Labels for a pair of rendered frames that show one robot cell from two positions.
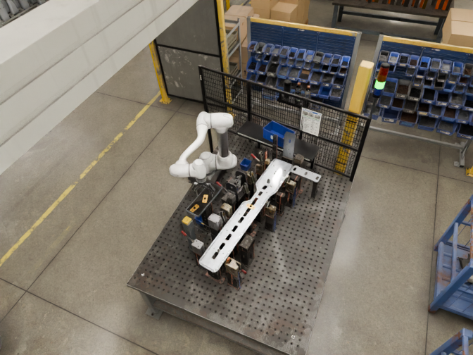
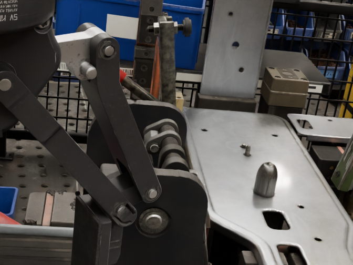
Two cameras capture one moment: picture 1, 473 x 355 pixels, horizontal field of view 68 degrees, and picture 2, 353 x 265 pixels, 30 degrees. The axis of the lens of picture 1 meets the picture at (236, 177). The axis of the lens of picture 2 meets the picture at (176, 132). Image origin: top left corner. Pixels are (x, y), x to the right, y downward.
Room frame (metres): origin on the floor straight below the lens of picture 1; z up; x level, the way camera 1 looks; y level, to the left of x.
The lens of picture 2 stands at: (1.67, 0.40, 1.46)
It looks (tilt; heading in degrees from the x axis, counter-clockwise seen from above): 24 degrees down; 316
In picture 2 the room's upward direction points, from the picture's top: 8 degrees clockwise
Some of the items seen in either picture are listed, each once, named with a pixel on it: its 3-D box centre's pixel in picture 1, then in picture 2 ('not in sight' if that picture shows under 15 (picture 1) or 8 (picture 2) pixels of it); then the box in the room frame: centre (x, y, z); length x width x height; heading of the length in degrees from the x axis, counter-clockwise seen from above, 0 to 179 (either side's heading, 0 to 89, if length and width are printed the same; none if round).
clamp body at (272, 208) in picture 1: (270, 218); not in sight; (1.87, -0.29, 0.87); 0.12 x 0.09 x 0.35; 55
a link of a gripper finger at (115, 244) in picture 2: not in sight; (123, 215); (1.91, 0.21, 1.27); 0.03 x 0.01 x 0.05; 80
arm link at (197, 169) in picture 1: (197, 168); not in sight; (1.93, 0.30, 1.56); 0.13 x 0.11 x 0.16; 88
